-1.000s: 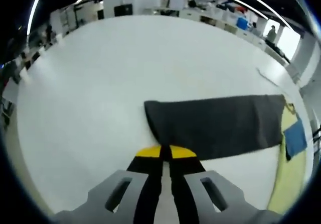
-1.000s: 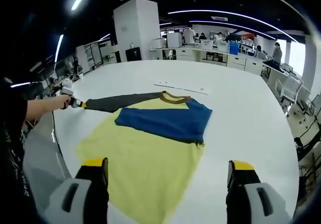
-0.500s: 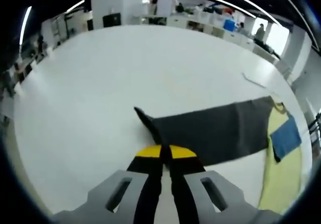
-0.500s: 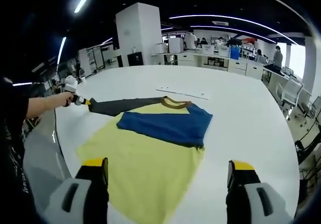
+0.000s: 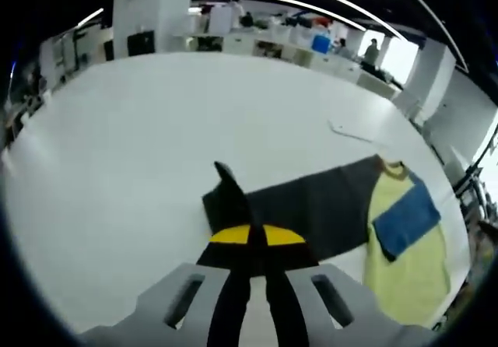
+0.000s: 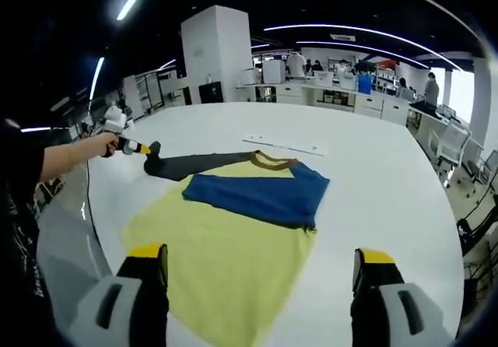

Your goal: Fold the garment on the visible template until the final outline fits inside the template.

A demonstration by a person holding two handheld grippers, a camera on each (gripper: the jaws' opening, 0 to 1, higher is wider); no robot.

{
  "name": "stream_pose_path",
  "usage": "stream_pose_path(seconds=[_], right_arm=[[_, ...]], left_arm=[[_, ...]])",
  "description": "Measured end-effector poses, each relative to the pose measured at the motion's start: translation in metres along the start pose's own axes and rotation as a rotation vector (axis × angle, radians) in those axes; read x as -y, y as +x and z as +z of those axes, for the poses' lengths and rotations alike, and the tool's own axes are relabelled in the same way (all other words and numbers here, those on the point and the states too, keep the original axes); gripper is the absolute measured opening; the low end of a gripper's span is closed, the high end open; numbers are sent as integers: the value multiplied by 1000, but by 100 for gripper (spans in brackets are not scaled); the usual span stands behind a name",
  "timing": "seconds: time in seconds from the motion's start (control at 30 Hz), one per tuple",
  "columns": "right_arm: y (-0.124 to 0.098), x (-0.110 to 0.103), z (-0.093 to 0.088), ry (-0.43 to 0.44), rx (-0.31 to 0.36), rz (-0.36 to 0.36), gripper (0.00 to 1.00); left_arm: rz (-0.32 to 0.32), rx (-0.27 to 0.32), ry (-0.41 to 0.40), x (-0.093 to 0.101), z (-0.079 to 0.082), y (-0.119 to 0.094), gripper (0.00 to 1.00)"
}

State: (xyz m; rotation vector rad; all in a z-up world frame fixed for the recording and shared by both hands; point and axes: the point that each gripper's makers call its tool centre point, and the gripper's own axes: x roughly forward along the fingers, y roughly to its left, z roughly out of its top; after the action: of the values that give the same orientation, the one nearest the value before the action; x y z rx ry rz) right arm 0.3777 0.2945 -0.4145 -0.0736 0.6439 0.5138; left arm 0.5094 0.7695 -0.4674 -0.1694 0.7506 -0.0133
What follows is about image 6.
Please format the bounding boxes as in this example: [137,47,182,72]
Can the wide white pillar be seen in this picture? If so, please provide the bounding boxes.
[181,4,253,105]

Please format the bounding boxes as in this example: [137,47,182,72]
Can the person's left hand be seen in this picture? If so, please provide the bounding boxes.
[91,131,120,159]

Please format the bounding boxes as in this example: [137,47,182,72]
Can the white box appliance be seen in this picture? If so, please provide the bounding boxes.
[262,59,287,84]

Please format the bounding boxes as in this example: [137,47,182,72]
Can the grey office chair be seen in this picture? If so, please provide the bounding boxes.
[465,148,492,187]

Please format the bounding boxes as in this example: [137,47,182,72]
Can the narrow white pillar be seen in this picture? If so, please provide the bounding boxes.
[468,57,494,140]

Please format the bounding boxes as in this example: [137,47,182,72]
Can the white counter with drawers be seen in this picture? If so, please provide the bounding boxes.
[235,80,412,126]

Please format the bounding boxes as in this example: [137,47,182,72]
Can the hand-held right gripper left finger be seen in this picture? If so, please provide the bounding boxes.
[75,242,170,347]

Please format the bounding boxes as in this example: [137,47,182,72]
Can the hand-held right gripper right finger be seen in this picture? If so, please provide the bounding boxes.
[349,247,456,347]

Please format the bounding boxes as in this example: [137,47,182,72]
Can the thin white template strip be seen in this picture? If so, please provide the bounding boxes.
[241,136,325,157]

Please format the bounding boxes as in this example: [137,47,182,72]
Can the long ceiling light strip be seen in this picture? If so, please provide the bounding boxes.
[264,23,464,71]

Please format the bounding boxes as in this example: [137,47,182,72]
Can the black cabinet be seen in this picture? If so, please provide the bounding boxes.
[198,81,224,104]

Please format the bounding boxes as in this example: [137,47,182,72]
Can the yellow blue black garment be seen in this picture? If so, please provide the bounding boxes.
[119,140,331,342]

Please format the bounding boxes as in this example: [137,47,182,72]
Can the white mesh office chair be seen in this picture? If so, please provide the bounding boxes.
[430,119,474,188]

